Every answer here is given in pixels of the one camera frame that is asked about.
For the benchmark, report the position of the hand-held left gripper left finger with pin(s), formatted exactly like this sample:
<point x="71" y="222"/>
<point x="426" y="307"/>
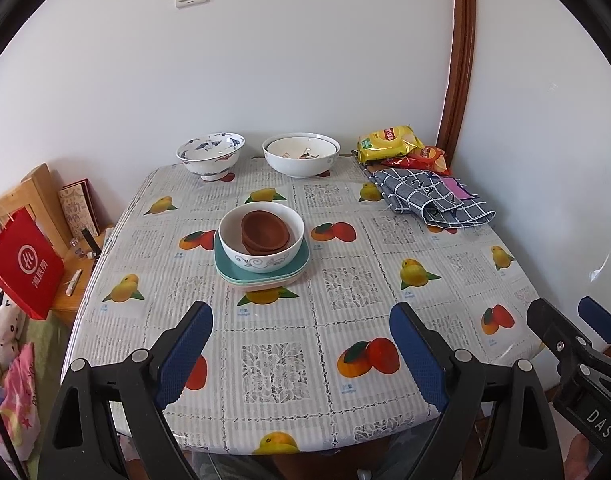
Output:
<point x="185" y="355"/>

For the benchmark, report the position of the brown wooden door frame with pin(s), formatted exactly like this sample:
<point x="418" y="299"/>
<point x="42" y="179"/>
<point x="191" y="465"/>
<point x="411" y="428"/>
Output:
<point x="460" y="60"/>

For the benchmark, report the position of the white tube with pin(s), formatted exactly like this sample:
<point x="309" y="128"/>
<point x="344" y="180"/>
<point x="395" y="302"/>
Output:
<point x="74" y="282"/>

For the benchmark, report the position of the fruit print tablecloth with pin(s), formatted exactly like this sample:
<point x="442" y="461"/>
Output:
<point x="295" y="340"/>

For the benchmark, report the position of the light wooden chair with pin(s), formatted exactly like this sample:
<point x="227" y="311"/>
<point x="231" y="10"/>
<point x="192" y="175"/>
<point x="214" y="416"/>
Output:
<point x="40" y="190"/>

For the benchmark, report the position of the pink star print cloth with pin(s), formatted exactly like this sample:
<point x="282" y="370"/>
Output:
<point x="20" y="400"/>

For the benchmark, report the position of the red paper bag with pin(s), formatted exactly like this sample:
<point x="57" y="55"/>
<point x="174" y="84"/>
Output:
<point x="27" y="265"/>

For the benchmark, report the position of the yellow snack bag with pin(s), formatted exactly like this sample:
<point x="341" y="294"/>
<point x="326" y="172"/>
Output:
<point x="388" y="142"/>

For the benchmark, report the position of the small brown bowl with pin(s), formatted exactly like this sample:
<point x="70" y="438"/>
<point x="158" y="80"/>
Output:
<point x="265" y="224"/>
<point x="265" y="248"/>

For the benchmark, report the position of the patterned book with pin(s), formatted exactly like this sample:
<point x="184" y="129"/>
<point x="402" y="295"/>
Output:
<point x="79" y="210"/>

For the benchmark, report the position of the teal square plate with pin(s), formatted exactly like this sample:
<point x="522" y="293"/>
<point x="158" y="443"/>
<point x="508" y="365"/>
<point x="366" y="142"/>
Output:
<point x="303" y="260"/>

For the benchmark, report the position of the large white bowl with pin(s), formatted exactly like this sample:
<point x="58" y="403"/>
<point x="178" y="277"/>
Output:
<point x="300" y="166"/>

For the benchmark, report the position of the green square plate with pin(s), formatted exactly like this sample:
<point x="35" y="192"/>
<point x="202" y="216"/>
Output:
<point x="225" y="276"/>

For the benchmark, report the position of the white bowl with grey swirls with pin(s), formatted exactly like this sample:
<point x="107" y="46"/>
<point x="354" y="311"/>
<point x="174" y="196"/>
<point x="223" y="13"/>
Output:
<point x="260" y="262"/>

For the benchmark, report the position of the blue crane pattern bowl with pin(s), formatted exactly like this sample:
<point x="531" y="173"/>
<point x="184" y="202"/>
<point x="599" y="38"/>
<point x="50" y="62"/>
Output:
<point x="210" y="162"/>

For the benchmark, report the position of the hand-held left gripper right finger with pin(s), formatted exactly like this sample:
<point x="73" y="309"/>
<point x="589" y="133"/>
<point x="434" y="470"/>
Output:
<point x="418" y="355"/>

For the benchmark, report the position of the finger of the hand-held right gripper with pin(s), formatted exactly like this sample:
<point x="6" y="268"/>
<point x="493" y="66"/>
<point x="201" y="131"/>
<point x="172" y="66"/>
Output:
<point x="555" y="332"/>
<point x="603" y="320"/>

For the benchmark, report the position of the pink square plate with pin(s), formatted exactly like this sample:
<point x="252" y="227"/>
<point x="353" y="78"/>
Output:
<point x="265" y="286"/>

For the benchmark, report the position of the white bowl with red print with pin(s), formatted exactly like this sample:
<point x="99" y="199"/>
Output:
<point x="295" y="147"/>

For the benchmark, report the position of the grey checked cloth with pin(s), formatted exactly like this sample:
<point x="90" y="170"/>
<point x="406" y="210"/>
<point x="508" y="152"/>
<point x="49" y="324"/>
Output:
<point x="415" y="187"/>

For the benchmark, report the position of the white spotted plush toy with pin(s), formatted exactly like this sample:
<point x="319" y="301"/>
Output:
<point x="5" y="335"/>

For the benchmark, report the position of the red snack bag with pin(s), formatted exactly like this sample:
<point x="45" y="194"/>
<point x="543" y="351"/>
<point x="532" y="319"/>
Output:
<point x="430" y="157"/>

